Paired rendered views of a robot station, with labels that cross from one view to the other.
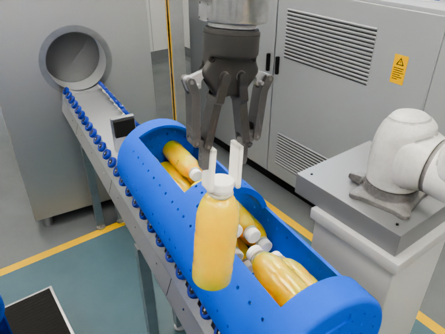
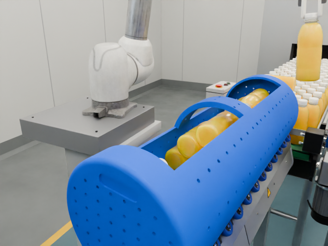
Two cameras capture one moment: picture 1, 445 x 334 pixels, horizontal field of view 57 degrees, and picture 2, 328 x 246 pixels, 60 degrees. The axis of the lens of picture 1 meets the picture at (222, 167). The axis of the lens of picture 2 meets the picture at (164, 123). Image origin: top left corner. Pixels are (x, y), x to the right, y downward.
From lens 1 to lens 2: 1.51 m
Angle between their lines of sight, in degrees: 100
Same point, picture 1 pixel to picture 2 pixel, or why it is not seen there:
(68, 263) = not seen: outside the picture
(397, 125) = (120, 49)
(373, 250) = (153, 127)
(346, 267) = not seen: hidden behind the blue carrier
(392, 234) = (152, 109)
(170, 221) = (263, 136)
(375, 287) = not seen: hidden behind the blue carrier
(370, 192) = (123, 106)
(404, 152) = (130, 63)
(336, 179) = (99, 123)
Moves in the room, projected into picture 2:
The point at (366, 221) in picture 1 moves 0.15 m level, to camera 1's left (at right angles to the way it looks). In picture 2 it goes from (142, 117) to (157, 129)
